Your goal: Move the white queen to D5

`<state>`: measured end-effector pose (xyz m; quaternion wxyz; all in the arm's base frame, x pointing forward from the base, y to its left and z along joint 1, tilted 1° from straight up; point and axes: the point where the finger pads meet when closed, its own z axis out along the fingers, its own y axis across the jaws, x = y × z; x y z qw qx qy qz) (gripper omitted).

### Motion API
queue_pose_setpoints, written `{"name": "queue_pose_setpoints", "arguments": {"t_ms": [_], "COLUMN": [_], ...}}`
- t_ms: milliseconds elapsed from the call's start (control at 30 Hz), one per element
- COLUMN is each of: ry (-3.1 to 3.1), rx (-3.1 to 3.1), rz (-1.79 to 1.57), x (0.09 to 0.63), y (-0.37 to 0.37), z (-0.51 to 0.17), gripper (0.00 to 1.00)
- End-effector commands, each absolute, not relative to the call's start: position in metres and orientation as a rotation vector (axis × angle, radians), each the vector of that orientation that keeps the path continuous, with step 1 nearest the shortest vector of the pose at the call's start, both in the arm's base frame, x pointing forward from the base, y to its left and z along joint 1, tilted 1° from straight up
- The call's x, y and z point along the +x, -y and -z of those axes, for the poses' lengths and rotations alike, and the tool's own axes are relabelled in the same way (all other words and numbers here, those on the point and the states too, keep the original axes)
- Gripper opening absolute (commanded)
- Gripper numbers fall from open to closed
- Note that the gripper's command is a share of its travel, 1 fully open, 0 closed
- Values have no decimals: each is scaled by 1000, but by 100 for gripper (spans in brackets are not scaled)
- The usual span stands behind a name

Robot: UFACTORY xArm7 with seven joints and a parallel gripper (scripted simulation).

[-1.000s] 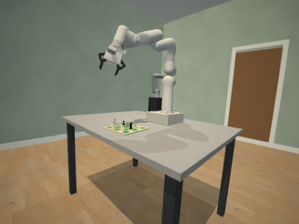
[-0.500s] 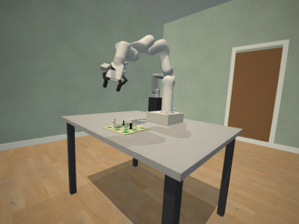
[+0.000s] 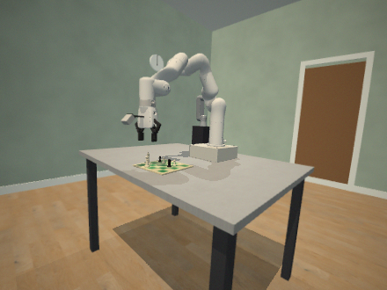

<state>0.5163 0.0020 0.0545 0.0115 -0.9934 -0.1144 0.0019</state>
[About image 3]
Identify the green and cream chessboard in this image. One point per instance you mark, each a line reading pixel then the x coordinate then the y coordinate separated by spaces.
pixel 161 168

